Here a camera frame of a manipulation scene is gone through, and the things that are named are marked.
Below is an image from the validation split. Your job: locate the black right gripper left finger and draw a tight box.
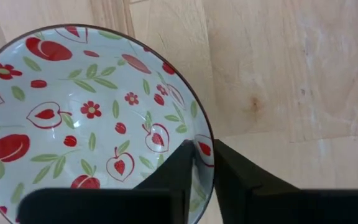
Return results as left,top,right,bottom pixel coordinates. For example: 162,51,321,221
17,139,196,224

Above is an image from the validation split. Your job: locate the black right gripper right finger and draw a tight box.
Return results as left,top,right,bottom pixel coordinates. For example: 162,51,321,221
213,139,358,224

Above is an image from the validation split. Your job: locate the green bowl with floral interior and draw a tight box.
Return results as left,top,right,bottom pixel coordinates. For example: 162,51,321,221
0,24,216,224

